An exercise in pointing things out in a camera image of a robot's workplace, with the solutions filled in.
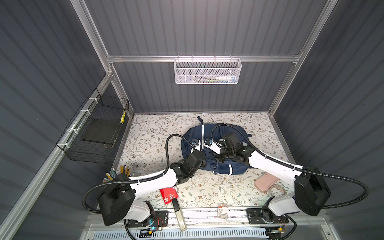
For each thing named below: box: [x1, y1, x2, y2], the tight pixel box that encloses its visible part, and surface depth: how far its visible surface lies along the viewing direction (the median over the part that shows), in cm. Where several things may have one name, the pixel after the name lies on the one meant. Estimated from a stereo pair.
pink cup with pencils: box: [119, 165, 132, 178], surface depth 77 cm
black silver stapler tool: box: [172, 198, 187, 231], surface depth 73 cm
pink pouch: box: [254, 172, 280, 192], surface depth 83 cm
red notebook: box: [159, 187, 179, 205], surface depth 82 cm
